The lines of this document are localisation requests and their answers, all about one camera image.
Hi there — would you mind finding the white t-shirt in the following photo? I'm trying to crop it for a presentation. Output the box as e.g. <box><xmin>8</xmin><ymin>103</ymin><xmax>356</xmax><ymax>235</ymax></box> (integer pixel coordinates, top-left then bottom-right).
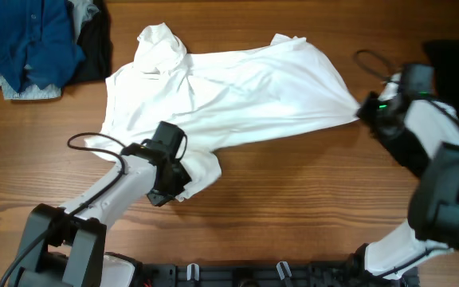
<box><xmin>85</xmin><ymin>24</ymin><xmax>358</xmax><ymax>201</ymax></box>

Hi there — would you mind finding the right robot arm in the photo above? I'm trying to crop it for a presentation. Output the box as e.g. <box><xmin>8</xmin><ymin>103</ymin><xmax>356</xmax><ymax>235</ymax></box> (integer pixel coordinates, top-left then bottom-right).
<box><xmin>344</xmin><ymin>63</ymin><xmax>459</xmax><ymax>285</ymax></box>

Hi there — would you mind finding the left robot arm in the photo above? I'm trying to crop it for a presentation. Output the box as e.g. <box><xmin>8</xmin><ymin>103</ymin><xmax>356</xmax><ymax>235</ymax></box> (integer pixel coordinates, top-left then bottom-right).
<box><xmin>0</xmin><ymin>121</ymin><xmax>191</xmax><ymax>286</ymax></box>

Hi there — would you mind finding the black garment in pile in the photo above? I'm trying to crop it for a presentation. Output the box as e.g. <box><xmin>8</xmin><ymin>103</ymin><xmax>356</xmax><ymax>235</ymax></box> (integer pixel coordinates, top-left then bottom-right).
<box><xmin>67</xmin><ymin>0</ymin><xmax>113</xmax><ymax>85</ymax></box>

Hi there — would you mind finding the grey garment in pile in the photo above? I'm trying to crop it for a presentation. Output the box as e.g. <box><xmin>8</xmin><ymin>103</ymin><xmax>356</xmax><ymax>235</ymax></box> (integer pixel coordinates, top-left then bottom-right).
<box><xmin>69</xmin><ymin>0</ymin><xmax>100</xmax><ymax>42</ymax></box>

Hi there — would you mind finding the blue shirt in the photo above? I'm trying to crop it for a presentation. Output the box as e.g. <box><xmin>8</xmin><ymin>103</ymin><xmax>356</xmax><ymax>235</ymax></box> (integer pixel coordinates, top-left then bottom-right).
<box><xmin>0</xmin><ymin>0</ymin><xmax>85</xmax><ymax>92</ymax></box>

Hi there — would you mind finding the light patterned garment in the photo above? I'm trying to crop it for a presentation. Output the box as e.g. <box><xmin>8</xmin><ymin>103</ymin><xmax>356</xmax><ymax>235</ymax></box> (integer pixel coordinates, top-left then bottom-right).
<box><xmin>0</xmin><ymin>75</ymin><xmax>61</xmax><ymax>100</ymax></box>

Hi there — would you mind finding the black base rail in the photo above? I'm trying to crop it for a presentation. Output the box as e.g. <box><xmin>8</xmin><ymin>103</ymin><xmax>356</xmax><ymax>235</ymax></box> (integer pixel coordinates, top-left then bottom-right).
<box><xmin>133</xmin><ymin>261</ymin><xmax>420</xmax><ymax>287</ymax></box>

